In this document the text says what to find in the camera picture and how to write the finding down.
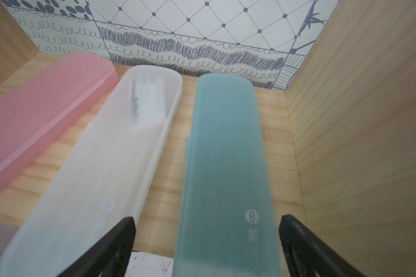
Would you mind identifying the clear white pencil case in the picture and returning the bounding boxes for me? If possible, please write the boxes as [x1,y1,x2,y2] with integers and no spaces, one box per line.
[0,65,183,277]

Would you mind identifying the pink pencil case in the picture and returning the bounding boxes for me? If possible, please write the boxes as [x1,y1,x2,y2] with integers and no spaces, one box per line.
[0,52,119,192]

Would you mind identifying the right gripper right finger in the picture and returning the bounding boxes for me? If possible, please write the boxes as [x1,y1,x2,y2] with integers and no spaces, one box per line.
[278,214,363,277]

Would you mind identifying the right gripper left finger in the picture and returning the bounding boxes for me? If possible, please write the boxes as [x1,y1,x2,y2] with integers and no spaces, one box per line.
[59,217,136,277]

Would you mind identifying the teal pencil case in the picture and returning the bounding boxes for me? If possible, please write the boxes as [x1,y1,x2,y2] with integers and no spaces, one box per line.
[172,74,281,277]

